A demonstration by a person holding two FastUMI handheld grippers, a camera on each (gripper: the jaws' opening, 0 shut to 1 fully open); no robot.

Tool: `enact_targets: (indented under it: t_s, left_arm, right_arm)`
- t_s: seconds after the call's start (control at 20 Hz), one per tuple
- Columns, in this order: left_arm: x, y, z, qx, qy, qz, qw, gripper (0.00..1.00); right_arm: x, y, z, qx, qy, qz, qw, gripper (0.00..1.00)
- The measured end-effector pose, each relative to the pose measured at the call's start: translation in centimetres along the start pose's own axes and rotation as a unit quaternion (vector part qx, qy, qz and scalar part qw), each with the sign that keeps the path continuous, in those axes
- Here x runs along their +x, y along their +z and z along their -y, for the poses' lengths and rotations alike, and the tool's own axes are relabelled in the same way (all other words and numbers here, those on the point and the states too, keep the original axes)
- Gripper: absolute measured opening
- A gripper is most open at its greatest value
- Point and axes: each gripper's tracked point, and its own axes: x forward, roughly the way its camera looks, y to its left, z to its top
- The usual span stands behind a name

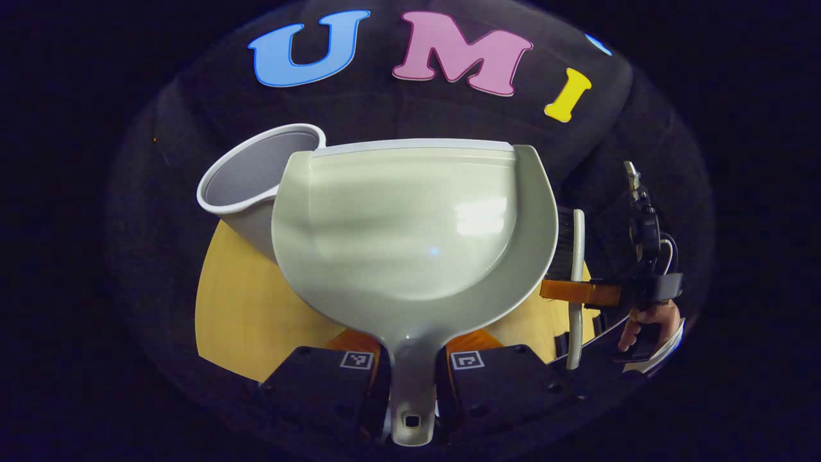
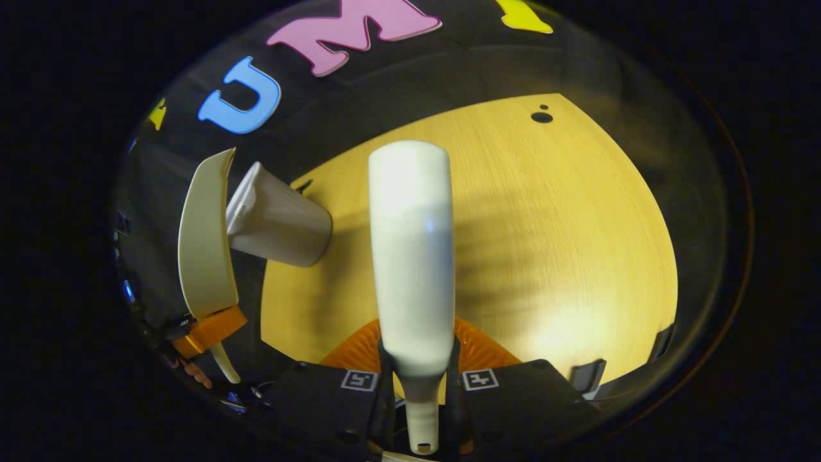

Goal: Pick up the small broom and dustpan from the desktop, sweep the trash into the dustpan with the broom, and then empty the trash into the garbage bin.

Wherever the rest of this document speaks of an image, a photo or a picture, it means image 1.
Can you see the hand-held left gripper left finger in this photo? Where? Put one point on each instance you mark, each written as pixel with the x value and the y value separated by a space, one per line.
pixel 314 391

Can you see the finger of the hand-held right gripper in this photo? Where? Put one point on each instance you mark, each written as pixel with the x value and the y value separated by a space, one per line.
pixel 590 294

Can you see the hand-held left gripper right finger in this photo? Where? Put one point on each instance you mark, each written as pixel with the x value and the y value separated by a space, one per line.
pixel 507 391

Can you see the small white broom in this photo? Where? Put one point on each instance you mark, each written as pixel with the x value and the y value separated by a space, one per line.
pixel 577 256

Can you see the white dustpan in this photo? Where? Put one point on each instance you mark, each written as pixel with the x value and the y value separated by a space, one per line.
pixel 410 224

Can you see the grey garbage bin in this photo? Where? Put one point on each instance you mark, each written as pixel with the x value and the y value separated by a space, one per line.
pixel 250 173

